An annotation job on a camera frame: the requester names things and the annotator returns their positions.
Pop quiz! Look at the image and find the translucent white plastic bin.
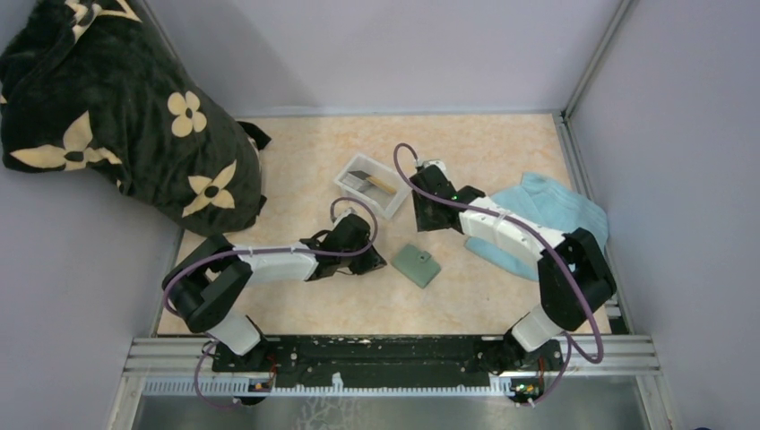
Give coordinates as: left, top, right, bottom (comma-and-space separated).
333, 152, 410, 219

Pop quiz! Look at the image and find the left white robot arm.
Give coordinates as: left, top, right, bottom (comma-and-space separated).
162, 211, 387, 371

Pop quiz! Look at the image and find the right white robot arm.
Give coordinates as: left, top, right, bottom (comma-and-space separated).
408, 161, 617, 369

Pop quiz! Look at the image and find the gold card in bin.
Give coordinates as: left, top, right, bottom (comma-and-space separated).
367, 176, 397, 194

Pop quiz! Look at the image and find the light blue towel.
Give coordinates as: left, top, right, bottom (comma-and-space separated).
464, 172, 609, 281

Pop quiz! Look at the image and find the black floral blanket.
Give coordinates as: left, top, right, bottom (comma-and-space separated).
1, 1, 270, 237

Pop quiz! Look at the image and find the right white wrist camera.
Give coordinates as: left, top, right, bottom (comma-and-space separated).
417, 159, 446, 174

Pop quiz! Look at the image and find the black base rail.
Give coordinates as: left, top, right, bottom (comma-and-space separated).
212, 335, 564, 389

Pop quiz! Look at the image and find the aluminium frame rail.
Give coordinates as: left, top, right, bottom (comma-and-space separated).
123, 335, 661, 398

